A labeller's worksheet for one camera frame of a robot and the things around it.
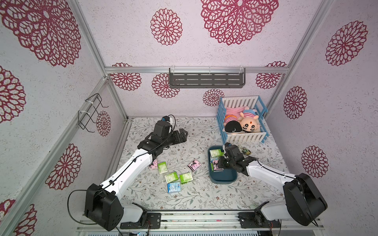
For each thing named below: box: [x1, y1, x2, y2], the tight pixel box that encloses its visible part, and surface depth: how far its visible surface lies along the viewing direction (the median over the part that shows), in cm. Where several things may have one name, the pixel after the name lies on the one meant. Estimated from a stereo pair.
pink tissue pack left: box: [149, 158, 158, 170], surface depth 92 cm
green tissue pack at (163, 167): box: [157, 161, 168, 174], surface depth 92 cm
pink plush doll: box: [222, 106, 246, 134], surface depth 105 cm
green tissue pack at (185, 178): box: [179, 172, 193, 185], surface depth 88 cm
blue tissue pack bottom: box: [166, 181, 181, 194], surface depth 85 cm
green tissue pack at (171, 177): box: [164, 171, 179, 184], surface depth 88 cm
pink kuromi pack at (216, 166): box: [213, 159, 224, 173], surface depth 89 cm
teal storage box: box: [207, 145, 238, 185], surface depth 88 cm
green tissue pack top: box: [209, 148, 225, 158], surface depth 94 cm
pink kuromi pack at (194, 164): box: [187, 159, 202, 172], surface depth 93 cm
